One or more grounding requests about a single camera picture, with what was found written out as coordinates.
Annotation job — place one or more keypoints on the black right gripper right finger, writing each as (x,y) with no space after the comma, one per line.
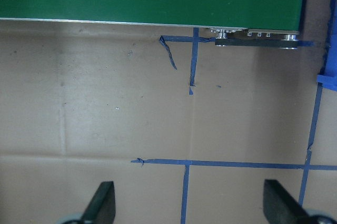
(280,207)

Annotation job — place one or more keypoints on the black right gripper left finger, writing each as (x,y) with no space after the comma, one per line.
(102,206)

